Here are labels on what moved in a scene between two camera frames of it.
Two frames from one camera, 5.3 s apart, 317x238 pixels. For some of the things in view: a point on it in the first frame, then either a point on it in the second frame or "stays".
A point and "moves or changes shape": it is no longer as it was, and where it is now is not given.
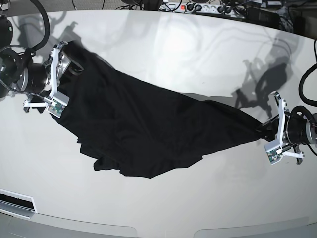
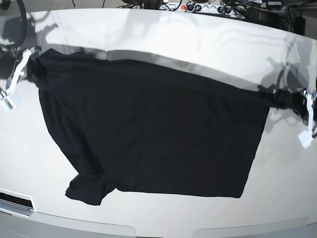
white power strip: [199, 7] stays
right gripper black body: [296, 125] -> [284, 99]
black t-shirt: [142, 128] moves or changes shape
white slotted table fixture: [18, 204] stays
